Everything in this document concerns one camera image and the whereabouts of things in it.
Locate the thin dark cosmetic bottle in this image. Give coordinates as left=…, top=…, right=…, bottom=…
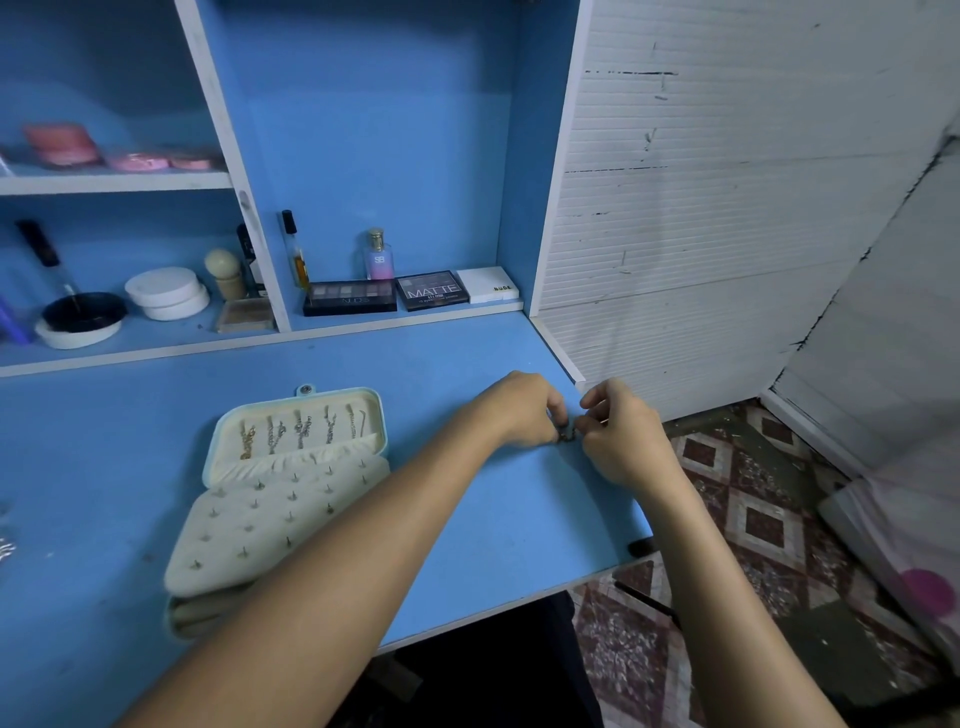
left=280, top=208, right=312, bottom=290

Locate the cream jewellery box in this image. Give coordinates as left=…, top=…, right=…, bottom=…
left=162, top=384, right=392, bottom=639

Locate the person's right forearm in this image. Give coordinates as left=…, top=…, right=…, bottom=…
left=642, top=462, right=845, bottom=728

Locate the black lettered eyeshadow palette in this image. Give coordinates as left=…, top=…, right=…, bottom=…
left=394, top=270, right=473, bottom=312

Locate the white shelf unit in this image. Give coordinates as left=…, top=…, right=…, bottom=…
left=0, top=0, right=584, bottom=377

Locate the black makeup brush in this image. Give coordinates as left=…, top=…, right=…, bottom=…
left=15, top=219, right=77, bottom=302

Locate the square brown powder compact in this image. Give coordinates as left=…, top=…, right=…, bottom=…
left=214, top=295, right=278, bottom=335

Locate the white round cream jar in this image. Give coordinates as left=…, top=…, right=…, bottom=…
left=124, top=267, right=213, bottom=323

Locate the dark eyeshadow palette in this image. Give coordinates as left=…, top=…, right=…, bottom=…
left=303, top=279, right=399, bottom=317

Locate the small pink perfume bottle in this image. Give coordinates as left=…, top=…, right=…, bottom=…
left=364, top=228, right=396, bottom=282

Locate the beige makeup sponge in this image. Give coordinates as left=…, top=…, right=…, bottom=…
left=204, top=247, right=246, bottom=302

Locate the person's right hand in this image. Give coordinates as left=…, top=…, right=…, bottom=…
left=576, top=378, right=686, bottom=498

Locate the blue cosmetic tube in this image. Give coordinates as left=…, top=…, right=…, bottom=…
left=0, top=292, right=32, bottom=347

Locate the pink round jar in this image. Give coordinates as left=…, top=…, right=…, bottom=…
left=22, top=123, right=104, bottom=170

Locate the person's dark clothing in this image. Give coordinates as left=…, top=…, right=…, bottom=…
left=337, top=592, right=605, bottom=728

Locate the black cosmetic bottle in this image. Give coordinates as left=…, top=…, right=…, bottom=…
left=235, top=223, right=266, bottom=297

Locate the white bowl black inside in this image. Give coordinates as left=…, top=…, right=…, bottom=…
left=33, top=291, right=129, bottom=350

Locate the pink flat compact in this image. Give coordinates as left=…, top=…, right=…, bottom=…
left=168, top=148, right=227, bottom=173
left=105, top=150, right=173, bottom=174

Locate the white slatted cabinet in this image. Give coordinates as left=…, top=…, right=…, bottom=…
left=532, top=0, right=960, bottom=422

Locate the white flat box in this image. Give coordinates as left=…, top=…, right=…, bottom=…
left=456, top=265, right=522, bottom=308

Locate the person's left forearm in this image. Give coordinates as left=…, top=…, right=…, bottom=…
left=127, top=412, right=519, bottom=728

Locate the person's left hand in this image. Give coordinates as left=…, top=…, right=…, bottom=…
left=472, top=372, right=575, bottom=450

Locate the pale plastic bag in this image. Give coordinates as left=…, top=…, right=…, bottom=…
left=817, top=472, right=960, bottom=669

